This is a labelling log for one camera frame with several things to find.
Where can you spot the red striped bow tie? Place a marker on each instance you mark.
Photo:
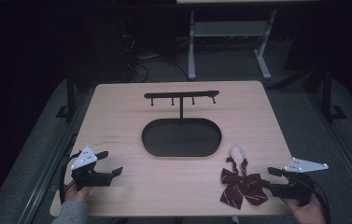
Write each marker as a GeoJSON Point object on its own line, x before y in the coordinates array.
{"type": "Point", "coordinates": [240, 185]}

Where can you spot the black hook stand with tray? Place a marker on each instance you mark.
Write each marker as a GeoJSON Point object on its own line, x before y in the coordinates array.
{"type": "Point", "coordinates": [181, 137]}

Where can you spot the person's right hand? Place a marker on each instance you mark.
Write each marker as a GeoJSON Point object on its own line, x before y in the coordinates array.
{"type": "Point", "coordinates": [307, 213]}

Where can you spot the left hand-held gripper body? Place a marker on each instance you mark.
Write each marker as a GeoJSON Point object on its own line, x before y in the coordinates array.
{"type": "Point", "coordinates": [90, 179]}

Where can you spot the black metal stand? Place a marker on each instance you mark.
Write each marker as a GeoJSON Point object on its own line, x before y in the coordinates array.
{"type": "Point", "coordinates": [327, 93]}
{"type": "Point", "coordinates": [70, 93]}

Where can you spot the person's left hand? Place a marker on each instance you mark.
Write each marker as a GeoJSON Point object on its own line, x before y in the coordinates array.
{"type": "Point", "coordinates": [77, 193]}

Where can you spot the grey metal rail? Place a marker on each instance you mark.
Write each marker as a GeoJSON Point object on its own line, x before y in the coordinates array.
{"type": "Point", "coordinates": [348, 155]}
{"type": "Point", "coordinates": [47, 165]}

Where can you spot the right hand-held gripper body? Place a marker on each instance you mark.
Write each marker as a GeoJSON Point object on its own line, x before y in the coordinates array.
{"type": "Point", "coordinates": [292, 188]}

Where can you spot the grey metal desk frame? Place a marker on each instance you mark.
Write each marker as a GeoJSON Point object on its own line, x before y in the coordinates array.
{"type": "Point", "coordinates": [226, 28]}

